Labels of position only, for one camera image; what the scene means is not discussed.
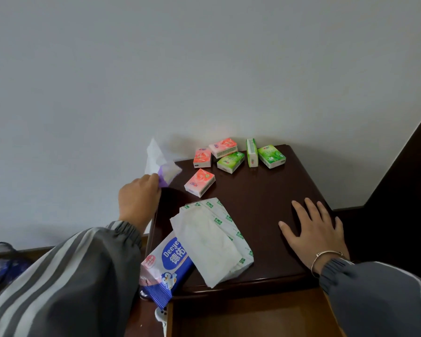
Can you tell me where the person's right hand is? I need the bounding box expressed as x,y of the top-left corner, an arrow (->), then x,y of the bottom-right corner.
278,198 -> 350,269

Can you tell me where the green pocket tissue packet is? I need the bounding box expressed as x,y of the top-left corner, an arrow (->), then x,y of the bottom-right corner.
216,152 -> 245,174
246,138 -> 259,168
257,144 -> 287,169

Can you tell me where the person's right forearm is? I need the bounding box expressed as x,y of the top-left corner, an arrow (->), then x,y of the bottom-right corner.
319,258 -> 421,337

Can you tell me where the pink pocket tissue packet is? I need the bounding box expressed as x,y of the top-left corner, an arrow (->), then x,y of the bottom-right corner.
209,138 -> 239,159
193,148 -> 212,169
184,168 -> 216,198

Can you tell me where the dark wooden headboard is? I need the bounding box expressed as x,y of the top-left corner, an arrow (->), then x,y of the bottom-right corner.
333,102 -> 421,288

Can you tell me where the person's left forearm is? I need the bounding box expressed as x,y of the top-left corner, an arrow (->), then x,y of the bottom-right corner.
0,220 -> 143,337

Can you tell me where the blue wet wipes pack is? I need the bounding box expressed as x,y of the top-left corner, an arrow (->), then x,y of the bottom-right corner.
139,231 -> 194,310

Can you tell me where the white tissue pack green print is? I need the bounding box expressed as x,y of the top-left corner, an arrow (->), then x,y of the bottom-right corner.
170,197 -> 254,289

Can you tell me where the dark wooden nightstand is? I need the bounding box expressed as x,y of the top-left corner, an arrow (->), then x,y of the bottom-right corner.
124,144 -> 345,337

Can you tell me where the purple and white tissue wrapper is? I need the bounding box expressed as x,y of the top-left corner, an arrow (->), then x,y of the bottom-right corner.
145,138 -> 182,188

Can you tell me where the small white plastic object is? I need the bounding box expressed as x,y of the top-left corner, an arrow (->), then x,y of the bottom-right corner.
155,307 -> 168,337

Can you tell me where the person's left hand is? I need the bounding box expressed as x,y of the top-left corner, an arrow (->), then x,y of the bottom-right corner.
118,173 -> 161,234

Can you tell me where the black wire basket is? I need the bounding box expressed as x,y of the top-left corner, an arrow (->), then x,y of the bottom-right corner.
0,242 -> 34,301

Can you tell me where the silver bracelet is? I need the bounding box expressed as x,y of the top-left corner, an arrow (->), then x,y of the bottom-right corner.
310,250 -> 344,278

